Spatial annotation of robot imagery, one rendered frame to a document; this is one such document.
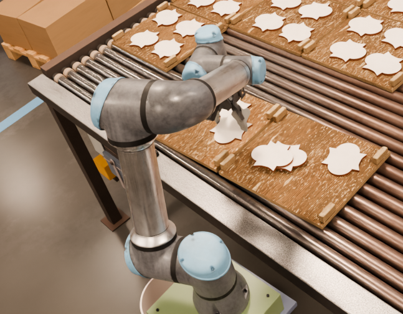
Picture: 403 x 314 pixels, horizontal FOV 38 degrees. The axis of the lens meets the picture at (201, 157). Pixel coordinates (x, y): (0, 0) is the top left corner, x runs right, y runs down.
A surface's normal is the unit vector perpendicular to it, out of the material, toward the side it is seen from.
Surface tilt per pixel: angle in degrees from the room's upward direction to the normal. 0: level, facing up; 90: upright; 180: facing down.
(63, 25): 90
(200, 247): 10
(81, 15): 90
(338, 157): 0
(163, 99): 40
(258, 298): 5
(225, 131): 3
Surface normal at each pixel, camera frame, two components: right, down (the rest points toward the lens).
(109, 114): -0.39, 0.42
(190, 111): 0.56, 0.32
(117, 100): -0.37, -0.07
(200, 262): -0.11, -0.63
